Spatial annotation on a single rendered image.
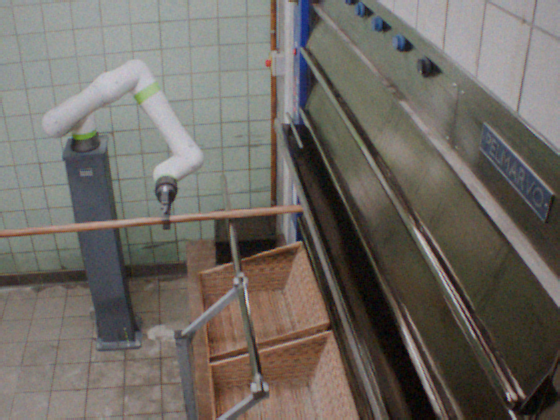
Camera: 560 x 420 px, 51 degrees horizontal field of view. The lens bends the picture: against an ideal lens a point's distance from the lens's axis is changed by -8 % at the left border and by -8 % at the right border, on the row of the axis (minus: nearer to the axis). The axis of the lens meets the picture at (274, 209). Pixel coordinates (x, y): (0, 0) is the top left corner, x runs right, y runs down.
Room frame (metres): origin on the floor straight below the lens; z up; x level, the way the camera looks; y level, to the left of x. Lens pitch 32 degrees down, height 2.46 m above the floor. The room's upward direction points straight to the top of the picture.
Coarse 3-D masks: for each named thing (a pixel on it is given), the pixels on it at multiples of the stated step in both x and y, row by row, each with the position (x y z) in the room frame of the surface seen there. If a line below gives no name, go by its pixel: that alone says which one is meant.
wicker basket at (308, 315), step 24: (264, 264) 2.29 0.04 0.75; (288, 264) 2.31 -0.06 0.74; (264, 288) 2.29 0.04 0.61; (288, 288) 2.27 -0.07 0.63; (312, 288) 2.03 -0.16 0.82; (240, 312) 2.14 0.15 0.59; (264, 312) 2.15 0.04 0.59; (288, 312) 2.15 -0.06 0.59; (312, 312) 1.94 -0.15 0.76; (216, 336) 1.98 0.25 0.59; (240, 336) 1.99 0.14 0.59; (264, 336) 1.99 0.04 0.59; (288, 336) 1.76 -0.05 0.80; (216, 360) 1.72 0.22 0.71; (288, 360) 1.77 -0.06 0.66
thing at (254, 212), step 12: (156, 216) 1.97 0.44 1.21; (180, 216) 1.97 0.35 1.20; (192, 216) 1.98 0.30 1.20; (204, 216) 1.98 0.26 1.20; (216, 216) 1.98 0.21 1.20; (228, 216) 1.99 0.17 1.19; (240, 216) 2.00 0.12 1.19; (252, 216) 2.00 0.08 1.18; (24, 228) 1.89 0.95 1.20; (36, 228) 1.89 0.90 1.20; (48, 228) 1.89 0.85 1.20; (60, 228) 1.90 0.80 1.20; (72, 228) 1.90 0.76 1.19; (84, 228) 1.91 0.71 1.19; (96, 228) 1.92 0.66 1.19; (108, 228) 1.92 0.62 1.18
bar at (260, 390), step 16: (224, 176) 2.33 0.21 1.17; (224, 192) 2.20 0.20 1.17; (224, 208) 2.09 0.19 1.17; (240, 272) 1.68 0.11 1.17; (240, 288) 1.59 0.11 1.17; (224, 304) 1.62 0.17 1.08; (240, 304) 1.52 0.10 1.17; (208, 320) 1.61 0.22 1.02; (176, 336) 1.59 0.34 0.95; (192, 336) 1.61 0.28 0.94; (176, 352) 1.58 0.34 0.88; (256, 352) 1.30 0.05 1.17; (256, 368) 1.23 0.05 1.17; (256, 384) 1.17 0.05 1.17; (192, 400) 1.59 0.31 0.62; (256, 400) 1.15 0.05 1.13; (192, 416) 1.59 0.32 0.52; (224, 416) 1.15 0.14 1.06
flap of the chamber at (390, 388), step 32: (288, 128) 2.31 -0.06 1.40; (288, 160) 2.02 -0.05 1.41; (320, 160) 2.05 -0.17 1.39; (320, 192) 1.81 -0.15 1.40; (320, 256) 1.46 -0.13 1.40; (352, 256) 1.46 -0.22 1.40; (352, 288) 1.30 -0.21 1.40; (384, 320) 1.18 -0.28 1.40; (384, 352) 1.06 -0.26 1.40; (384, 384) 0.95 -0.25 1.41; (416, 384) 0.96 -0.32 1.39; (416, 416) 0.86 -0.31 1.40
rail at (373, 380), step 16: (288, 144) 2.11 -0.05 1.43; (304, 192) 1.76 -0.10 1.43; (320, 224) 1.58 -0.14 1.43; (320, 240) 1.49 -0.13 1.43; (336, 272) 1.34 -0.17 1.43; (336, 288) 1.28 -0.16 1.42; (352, 320) 1.15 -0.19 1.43; (352, 336) 1.10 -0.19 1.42; (368, 352) 1.04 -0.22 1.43; (368, 368) 0.98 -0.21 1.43; (384, 400) 0.88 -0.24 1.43; (384, 416) 0.84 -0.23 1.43
